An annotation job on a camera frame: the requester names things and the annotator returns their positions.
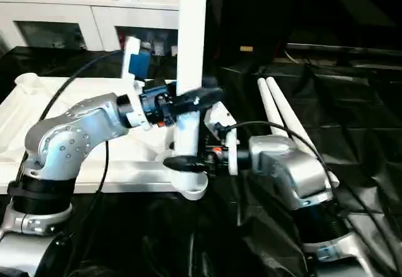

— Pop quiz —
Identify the white plastic table top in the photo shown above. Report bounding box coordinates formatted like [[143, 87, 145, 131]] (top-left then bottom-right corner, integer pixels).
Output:
[[0, 72, 209, 202]]

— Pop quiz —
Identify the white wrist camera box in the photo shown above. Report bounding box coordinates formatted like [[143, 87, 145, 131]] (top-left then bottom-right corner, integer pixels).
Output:
[[121, 36, 153, 131], [203, 100, 242, 177]]

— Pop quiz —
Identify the white sideboard cabinet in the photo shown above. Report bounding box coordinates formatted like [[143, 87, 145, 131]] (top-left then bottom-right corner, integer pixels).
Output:
[[0, 0, 182, 52]]

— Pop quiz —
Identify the white plastic table leg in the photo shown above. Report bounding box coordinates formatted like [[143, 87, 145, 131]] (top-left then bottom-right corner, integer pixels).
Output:
[[265, 75, 341, 190], [256, 77, 291, 138], [171, 0, 209, 180]]

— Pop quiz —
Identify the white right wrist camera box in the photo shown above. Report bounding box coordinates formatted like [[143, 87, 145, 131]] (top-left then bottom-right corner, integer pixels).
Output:
[[203, 100, 242, 177]]

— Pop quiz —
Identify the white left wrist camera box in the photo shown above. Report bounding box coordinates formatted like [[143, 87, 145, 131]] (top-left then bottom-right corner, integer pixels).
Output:
[[121, 36, 153, 131]]

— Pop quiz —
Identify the black work mat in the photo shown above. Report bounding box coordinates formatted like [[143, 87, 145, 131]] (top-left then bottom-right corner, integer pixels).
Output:
[[0, 46, 402, 277]]

